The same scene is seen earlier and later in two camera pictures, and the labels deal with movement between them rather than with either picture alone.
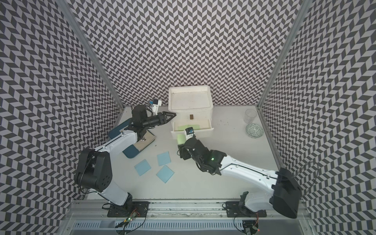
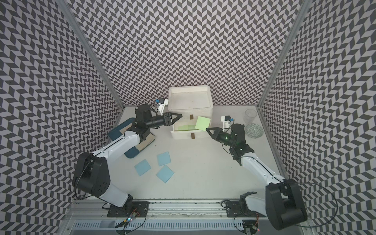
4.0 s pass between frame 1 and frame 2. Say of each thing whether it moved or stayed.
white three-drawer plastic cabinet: stayed
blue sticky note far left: stayed
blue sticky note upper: stayed
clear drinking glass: stayed
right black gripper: moved
